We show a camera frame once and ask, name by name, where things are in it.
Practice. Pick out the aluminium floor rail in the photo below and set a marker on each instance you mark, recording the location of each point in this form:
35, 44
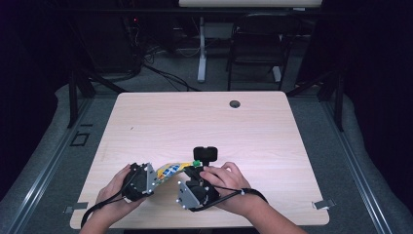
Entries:
48, 165
354, 165

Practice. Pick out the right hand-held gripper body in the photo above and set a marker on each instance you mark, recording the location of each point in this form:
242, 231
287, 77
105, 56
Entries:
198, 195

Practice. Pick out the grey tape strip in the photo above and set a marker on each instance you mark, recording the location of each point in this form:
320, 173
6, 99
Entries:
76, 207
324, 204

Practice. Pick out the black folding chair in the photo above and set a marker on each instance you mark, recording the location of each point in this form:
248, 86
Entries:
259, 42

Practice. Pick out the person's left hand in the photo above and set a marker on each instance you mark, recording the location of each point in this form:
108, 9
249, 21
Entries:
112, 201

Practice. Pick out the yellow spouted pouch green cap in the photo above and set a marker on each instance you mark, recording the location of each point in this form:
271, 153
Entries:
170, 170

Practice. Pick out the clear jar with black lid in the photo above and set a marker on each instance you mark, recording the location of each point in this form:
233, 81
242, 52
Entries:
205, 154

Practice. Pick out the black metal stand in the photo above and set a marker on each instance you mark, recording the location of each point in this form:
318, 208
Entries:
73, 97
339, 104

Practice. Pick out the white desk foot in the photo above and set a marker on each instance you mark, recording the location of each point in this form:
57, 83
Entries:
276, 74

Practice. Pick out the black computer tower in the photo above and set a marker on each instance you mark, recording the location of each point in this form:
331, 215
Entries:
110, 45

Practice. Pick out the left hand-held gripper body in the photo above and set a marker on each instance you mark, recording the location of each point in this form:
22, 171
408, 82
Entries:
139, 183

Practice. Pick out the person's right hand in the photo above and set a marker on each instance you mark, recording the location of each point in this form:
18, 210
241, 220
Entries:
233, 191

